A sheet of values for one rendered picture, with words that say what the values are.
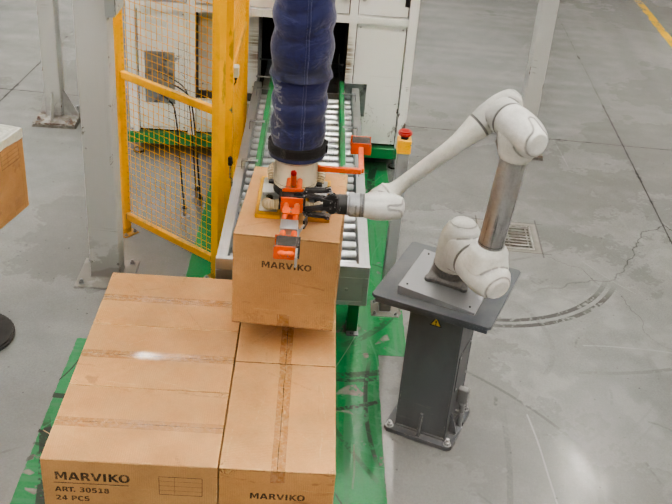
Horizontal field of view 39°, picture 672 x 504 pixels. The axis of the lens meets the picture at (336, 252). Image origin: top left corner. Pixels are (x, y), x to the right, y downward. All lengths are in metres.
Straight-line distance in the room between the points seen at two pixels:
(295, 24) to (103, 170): 1.86
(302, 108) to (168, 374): 1.13
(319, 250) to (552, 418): 1.58
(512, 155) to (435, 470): 1.47
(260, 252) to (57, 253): 2.21
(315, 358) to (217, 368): 0.39
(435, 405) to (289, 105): 1.49
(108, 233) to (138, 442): 1.95
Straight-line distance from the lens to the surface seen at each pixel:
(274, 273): 3.58
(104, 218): 5.07
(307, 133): 3.54
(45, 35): 7.05
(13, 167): 4.55
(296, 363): 3.73
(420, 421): 4.22
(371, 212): 3.45
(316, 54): 3.42
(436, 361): 4.03
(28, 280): 5.32
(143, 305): 4.06
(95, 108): 4.81
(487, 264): 3.61
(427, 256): 4.03
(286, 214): 3.37
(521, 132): 3.34
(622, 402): 4.77
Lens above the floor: 2.79
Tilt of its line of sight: 30 degrees down
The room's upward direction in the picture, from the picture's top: 5 degrees clockwise
